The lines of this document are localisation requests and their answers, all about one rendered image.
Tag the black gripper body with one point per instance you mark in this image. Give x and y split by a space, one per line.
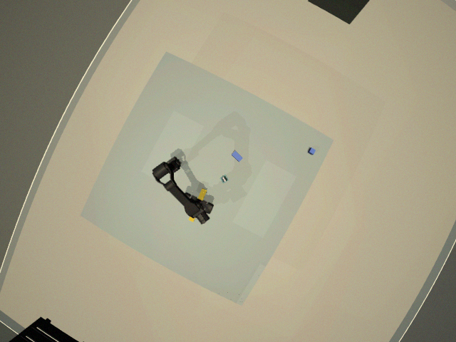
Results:
207 206

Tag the yellow bar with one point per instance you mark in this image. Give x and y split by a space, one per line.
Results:
201 197

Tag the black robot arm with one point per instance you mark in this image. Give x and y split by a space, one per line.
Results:
193 208

